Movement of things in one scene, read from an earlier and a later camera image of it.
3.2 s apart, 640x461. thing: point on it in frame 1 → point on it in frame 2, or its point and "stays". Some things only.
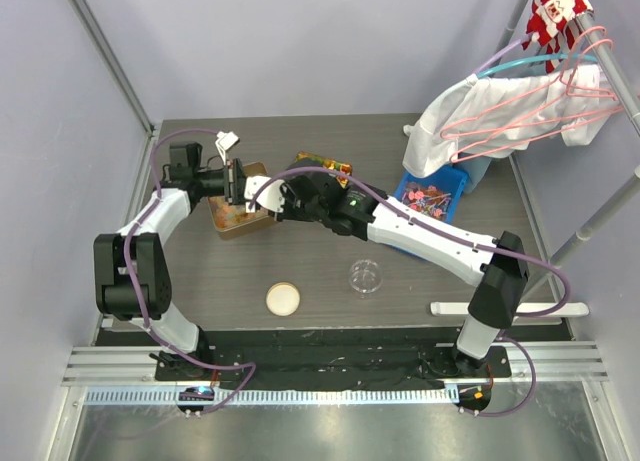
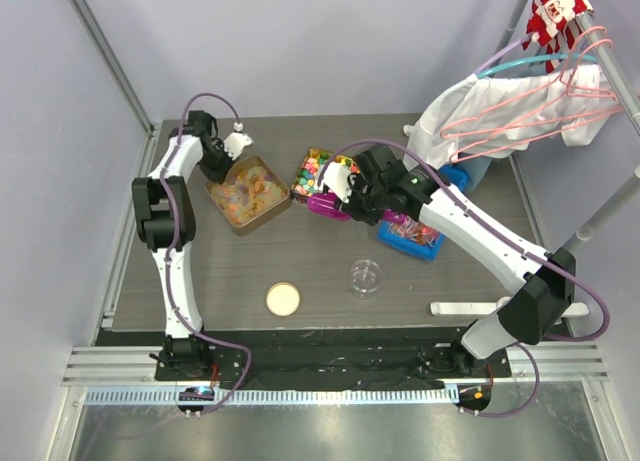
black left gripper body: (223, 183) → (216, 164)
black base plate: (330, 356) stays
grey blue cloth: (475, 169) stays
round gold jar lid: (282, 299) stays
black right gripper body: (294, 211) → (365, 202)
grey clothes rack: (607, 65) stays
